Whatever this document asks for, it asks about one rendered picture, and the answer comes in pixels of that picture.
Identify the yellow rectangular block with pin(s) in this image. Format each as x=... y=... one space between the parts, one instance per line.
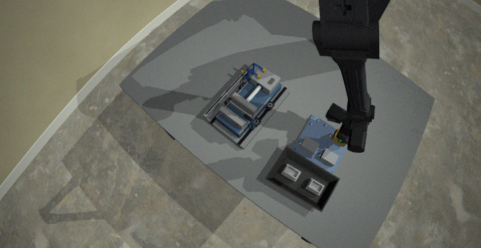
x=336 y=140

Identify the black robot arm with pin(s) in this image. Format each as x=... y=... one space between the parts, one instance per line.
x=350 y=38

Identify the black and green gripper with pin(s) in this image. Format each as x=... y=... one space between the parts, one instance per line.
x=342 y=138

